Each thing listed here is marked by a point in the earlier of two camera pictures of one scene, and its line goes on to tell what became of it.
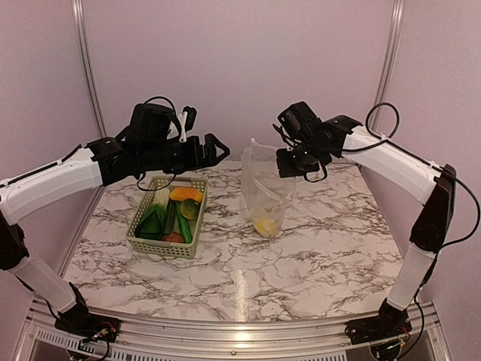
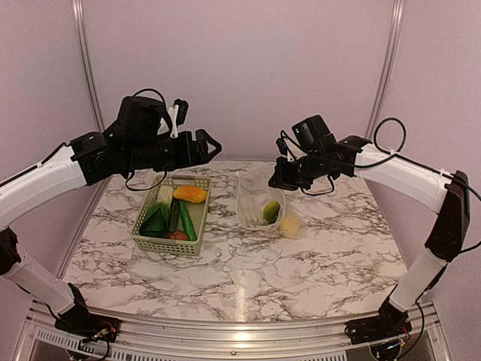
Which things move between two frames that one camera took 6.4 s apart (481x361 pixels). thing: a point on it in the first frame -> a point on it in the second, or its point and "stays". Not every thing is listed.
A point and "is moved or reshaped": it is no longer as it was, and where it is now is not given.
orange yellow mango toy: (182, 193) is moved or reshaped
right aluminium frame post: (394, 31) stays
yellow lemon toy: (266, 226) -> (290, 226)
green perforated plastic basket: (167, 221) is moved or reshaped
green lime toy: (189, 209) -> (270, 211)
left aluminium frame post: (80, 16) stays
